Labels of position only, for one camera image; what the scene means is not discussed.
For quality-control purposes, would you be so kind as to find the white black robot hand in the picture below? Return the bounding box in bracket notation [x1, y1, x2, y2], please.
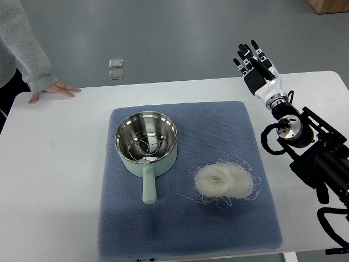
[233, 40, 288, 110]

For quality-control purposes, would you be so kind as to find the person's bare hand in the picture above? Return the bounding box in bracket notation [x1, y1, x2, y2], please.
[28, 81, 81, 105]

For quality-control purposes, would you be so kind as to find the white vermicelli bundle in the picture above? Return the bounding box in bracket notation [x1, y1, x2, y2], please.
[175, 153, 261, 209]

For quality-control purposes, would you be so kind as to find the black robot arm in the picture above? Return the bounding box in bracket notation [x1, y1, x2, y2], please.
[261, 91, 348, 255]

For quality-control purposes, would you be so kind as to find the grey sweatshirt forearm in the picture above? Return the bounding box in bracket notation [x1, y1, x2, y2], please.
[1, 1, 58, 93]

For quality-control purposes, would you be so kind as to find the mint green steel pot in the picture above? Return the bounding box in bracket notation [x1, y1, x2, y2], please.
[115, 111, 178, 204]

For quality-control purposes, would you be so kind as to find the upper metal floor plate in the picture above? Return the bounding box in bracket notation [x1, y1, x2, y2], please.
[109, 58, 123, 68]

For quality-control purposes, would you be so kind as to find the metal floor plate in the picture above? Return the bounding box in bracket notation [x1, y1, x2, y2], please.
[109, 69, 124, 80]
[109, 58, 123, 68]

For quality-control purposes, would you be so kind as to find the lower metal floor plate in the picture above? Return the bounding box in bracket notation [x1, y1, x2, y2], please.
[109, 69, 124, 80]

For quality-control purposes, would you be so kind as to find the wooden box corner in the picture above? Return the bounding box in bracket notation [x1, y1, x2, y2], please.
[307, 0, 348, 14]

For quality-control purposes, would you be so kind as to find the blue grey table mat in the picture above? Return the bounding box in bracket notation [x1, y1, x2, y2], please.
[98, 101, 282, 260]

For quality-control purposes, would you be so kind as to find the wire steaming rack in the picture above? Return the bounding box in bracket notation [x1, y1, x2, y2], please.
[127, 133, 170, 163]

